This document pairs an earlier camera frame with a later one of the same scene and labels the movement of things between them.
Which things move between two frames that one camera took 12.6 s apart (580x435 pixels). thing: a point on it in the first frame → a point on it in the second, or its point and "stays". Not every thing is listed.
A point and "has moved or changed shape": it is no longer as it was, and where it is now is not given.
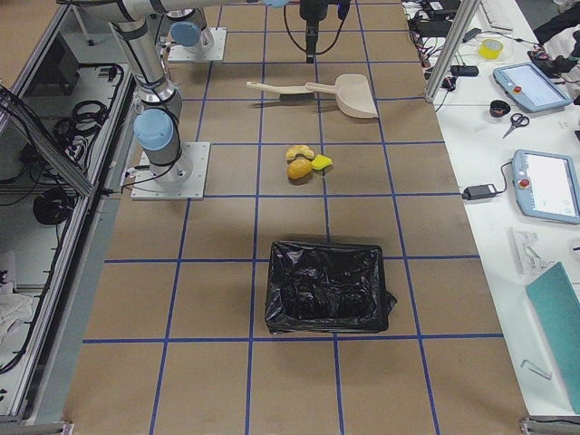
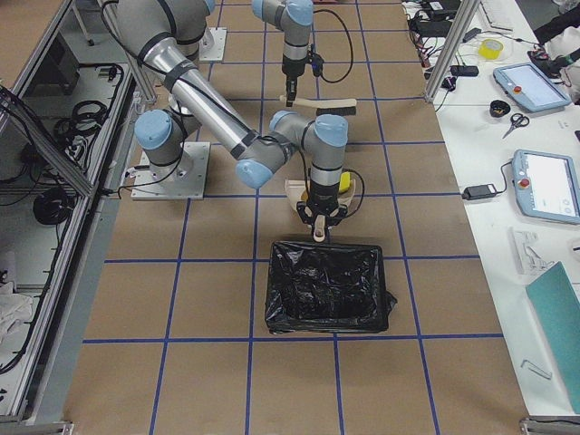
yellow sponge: (321, 162) has moved or changed shape
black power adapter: (478, 191) stays
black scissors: (517, 120) stays
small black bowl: (498, 108) stays
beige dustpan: (352, 93) → (294, 189)
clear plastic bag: (526, 256) stays
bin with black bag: (326, 287) stays
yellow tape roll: (490, 49) stays
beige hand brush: (308, 87) → (327, 107)
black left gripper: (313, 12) → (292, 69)
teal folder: (557, 301) stays
